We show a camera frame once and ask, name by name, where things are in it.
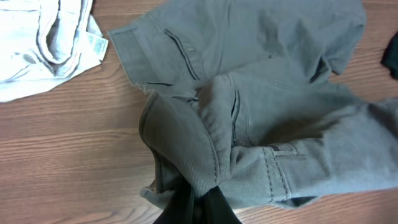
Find black garment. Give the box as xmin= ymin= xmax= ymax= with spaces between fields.
xmin=381 ymin=32 xmax=398 ymax=80

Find grey shorts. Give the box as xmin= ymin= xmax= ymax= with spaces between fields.
xmin=109 ymin=0 xmax=397 ymax=208

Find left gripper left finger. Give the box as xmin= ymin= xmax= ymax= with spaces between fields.
xmin=154 ymin=180 xmax=195 ymax=224

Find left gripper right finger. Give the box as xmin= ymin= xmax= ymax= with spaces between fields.
xmin=198 ymin=187 xmax=241 ymax=224

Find beige folded shorts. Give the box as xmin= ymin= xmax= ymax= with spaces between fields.
xmin=1 ymin=0 xmax=108 ymax=103

